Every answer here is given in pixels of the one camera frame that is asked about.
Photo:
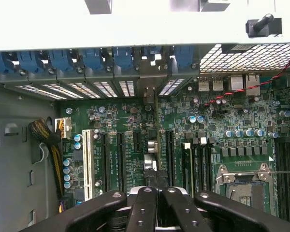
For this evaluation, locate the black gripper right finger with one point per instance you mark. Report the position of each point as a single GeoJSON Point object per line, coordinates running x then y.
{"type": "Point", "coordinates": [183, 210]}

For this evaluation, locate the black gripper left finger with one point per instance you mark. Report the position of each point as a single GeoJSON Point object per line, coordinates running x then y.
{"type": "Point", "coordinates": [142, 212]}

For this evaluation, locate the CPU socket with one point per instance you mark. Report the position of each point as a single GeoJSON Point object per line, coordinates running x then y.
{"type": "Point", "coordinates": [246, 193]}

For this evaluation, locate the short black expansion slot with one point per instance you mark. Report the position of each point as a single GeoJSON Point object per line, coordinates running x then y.
{"type": "Point", "coordinates": [138, 142]}

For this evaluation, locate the white expansion slot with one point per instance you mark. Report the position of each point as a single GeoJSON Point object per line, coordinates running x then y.
{"type": "Point", "coordinates": [87, 164]}

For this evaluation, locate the green motherboard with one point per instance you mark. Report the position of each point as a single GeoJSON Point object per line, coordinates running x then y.
{"type": "Point", "coordinates": [232, 116]}

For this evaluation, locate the thin locking lever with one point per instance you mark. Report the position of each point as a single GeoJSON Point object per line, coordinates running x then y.
{"type": "Point", "coordinates": [287, 171]}

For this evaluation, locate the black PC case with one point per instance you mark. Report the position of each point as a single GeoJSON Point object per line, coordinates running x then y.
{"type": "Point", "coordinates": [14, 145]}

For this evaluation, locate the black chassis intrusion switch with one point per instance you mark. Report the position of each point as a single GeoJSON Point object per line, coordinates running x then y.
{"type": "Point", "coordinates": [263, 24]}

